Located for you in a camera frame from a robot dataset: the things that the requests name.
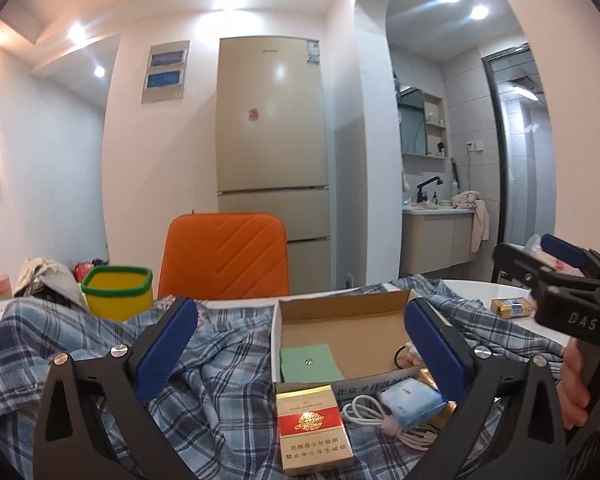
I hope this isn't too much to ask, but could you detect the person's right hand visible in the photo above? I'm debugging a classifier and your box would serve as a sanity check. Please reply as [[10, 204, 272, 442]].
[[555, 337, 600, 428]]

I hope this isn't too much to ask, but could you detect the light blue power bank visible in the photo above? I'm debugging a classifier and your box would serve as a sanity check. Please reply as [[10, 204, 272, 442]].
[[378, 379, 446, 431]]

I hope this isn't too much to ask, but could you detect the red bag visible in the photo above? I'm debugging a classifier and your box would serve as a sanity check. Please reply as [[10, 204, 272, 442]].
[[72, 258, 108, 283]]

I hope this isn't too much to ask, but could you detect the gold small box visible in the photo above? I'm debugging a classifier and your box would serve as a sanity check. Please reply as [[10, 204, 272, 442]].
[[490, 297, 537, 320]]

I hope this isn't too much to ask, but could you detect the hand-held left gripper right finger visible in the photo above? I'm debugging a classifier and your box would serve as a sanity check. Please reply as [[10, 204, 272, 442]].
[[404, 297, 568, 480]]

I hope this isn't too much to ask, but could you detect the bathroom mirror cabinet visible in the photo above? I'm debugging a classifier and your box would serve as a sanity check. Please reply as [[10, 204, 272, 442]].
[[397, 87, 449, 160]]

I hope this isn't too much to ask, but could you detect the black faucet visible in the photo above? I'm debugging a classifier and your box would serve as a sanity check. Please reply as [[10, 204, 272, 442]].
[[414, 176, 445, 206]]

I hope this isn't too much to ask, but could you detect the blue plaid shirt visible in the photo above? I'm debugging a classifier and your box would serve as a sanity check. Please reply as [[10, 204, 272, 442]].
[[0, 275, 566, 480]]

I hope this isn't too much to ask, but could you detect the black framed glass door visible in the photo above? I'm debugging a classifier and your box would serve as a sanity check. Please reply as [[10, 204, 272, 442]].
[[481, 44, 556, 266]]

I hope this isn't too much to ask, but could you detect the cardboard box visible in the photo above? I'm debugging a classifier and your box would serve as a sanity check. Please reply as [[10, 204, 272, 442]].
[[270, 287, 431, 386]]

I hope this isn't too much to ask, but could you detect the beige cloth pile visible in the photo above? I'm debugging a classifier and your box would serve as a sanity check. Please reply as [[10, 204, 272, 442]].
[[12, 257, 88, 311]]

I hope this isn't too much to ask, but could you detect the yellow container with green rim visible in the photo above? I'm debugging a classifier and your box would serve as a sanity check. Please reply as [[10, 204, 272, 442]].
[[81, 265, 154, 321]]

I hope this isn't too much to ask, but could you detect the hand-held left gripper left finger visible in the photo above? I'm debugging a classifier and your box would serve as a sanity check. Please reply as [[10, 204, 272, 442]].
[[32, 296, 201, 480]]

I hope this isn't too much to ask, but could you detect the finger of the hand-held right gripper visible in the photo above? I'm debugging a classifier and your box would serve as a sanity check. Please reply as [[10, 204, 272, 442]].
[[492, 242, 556, 303], [539, 233, 600, 281]]

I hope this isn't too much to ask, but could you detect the beige refrigerator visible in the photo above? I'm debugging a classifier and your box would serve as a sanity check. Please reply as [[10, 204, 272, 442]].
[[216, 36, 333, 291]]

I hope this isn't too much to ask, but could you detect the bathroom vanity cabinet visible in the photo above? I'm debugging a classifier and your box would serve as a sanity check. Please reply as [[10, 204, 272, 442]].
[[400, 207, 478, 277]]

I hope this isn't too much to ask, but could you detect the pink towel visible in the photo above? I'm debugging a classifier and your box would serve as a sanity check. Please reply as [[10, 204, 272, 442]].
[[452, 190, 491, 254]]

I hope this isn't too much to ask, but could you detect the orange quilted chair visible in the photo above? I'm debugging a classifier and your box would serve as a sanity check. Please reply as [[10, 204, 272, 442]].
[[158, 212, 289, 301]]

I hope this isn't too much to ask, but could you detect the white charging cable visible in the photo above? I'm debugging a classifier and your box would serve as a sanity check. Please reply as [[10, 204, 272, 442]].
[[340, 394, 446, 448]]

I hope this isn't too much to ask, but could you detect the wall electrical panel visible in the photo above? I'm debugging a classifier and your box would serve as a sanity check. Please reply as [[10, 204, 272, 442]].
[[141, 40, 191, 105]]

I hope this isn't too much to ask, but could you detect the red and gold cigarette pack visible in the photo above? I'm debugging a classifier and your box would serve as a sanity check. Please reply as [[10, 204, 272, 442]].
[[274, 382, 355, 476]]

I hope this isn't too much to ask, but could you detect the green card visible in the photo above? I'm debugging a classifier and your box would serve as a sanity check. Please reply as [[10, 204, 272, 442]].
[[280, 344, 346, 383]]

